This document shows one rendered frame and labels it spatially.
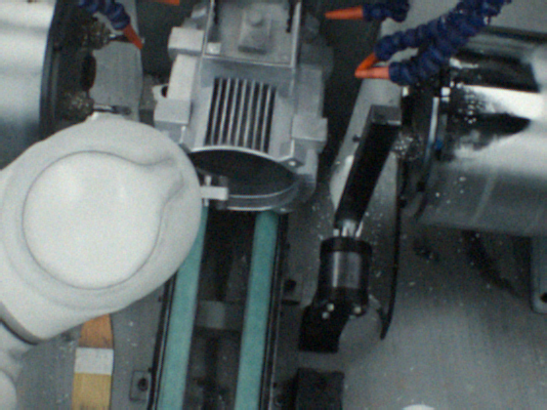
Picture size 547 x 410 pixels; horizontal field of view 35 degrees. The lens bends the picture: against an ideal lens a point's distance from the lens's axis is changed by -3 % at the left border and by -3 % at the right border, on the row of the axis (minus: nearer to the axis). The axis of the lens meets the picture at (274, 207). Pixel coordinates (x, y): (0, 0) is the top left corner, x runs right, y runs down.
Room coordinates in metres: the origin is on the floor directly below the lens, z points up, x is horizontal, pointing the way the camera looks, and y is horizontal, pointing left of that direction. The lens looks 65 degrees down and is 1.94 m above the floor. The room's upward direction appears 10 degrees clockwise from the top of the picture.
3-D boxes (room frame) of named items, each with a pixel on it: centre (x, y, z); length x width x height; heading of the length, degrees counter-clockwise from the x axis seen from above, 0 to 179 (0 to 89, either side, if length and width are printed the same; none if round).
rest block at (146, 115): (0.61, 0.17, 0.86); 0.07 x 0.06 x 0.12; 94
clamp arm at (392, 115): (0.43, -0.09, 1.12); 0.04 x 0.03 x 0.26; 4
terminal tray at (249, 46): (0.59, 0.06, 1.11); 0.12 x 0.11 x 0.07; 3
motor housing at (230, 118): (0.55, 0.06, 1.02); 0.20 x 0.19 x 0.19; 3
